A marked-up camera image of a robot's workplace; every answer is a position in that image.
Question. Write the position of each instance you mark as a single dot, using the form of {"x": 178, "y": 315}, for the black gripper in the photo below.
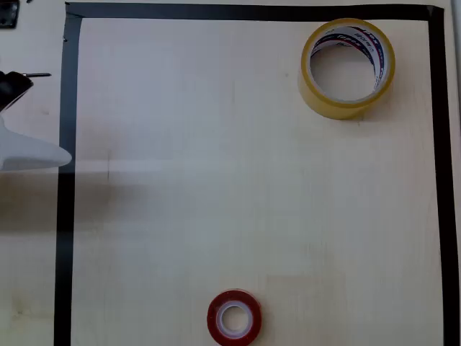
{"x": 32, "y": 153}

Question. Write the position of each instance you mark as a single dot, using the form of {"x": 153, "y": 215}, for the small red tape roll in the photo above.
{"x": 216, "y": 317}

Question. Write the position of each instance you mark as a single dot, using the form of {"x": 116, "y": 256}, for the big yellow tape roll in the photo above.
{"x": 305, "y": 83}

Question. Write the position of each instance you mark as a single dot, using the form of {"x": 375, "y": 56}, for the thin metal pin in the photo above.
{"x": 37, "y": 75}

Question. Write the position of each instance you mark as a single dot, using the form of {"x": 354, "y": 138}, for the black square bracket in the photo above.
{"x": 7, "y": 14}

